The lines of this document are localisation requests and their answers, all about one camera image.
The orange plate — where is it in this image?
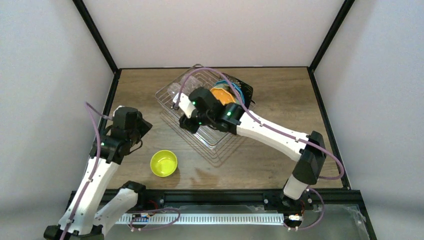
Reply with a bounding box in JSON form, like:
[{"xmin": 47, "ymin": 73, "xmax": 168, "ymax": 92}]
[{"xmin": 210, "ymin": 87, "xmax": 237, "ymax": 105}]

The clear plastic glass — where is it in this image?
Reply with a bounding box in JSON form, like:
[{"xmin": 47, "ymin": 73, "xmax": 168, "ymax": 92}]
[
  {"xmin": 167, "ymin": 82, "xmax": 183, "ymax": 103},
  {"xmin": 184, "ymin": 75, "xmax": 203, "ymax": 91}
]

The metal wire dish rack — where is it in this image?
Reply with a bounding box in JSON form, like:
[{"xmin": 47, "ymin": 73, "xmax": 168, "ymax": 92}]
[{"xmin": 154, "ymin": 64, "xmax": 243, "ymax": 167}]

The black floral square plate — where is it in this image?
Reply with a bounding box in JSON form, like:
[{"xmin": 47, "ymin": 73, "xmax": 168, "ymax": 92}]
[{"xmin": 223, "ymin": 73, "xmax": 254, "ymax": 108}]

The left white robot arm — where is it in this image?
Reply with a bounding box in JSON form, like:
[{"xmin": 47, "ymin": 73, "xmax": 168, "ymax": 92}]
[{"xmin": 43, "ymin": 105, "xmax": 152, "ymax": 240}]

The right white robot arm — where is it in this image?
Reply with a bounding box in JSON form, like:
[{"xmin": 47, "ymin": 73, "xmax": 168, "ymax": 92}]
[{"xmin": 172, "ymin": 87, "xmax": 327, "ymax": 200}]

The yellow-green small bowl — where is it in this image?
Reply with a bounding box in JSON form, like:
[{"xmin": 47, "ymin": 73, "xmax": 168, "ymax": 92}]
[{"xmin": 149, "ymin": 150, "xmax": 178, "ymax": 178}]

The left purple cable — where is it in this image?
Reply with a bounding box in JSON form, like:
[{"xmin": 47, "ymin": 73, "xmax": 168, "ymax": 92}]
[{"xmin": 58, "ymin": 101, "xmax": 181, "ymax": 240}]

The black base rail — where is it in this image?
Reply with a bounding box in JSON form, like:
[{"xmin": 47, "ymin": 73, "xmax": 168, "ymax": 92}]
[{"xmin": 67, "ymin": 188, "xmax": 364, "ymax": 213}]

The white slotted cable duct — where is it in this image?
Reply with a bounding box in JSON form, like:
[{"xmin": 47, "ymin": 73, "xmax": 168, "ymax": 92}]
[{"xmin": 116, "ymin": 213, "xmax": 284, "ymax": 226}]

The left black frame post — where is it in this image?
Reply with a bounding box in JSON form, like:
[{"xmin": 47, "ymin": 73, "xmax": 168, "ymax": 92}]
[{"xmin": 73, "ymin": 0, "xmax": 119, "ymax": 74}]

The black frame post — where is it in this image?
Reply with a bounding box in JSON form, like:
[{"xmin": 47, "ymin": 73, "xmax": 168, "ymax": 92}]
[
  {"xmin": 308, "ymin": 0, "xmax": 355, "ymax": 73},
  {"xmin": 73, "ymin": 0, "xmax": 119, "ymax": 74}
]

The right black frame post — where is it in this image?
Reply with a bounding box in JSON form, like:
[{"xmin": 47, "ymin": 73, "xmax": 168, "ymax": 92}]
[{"xmin": 308, "ymin": 0, "xmax": 355, "ymax": 73}]

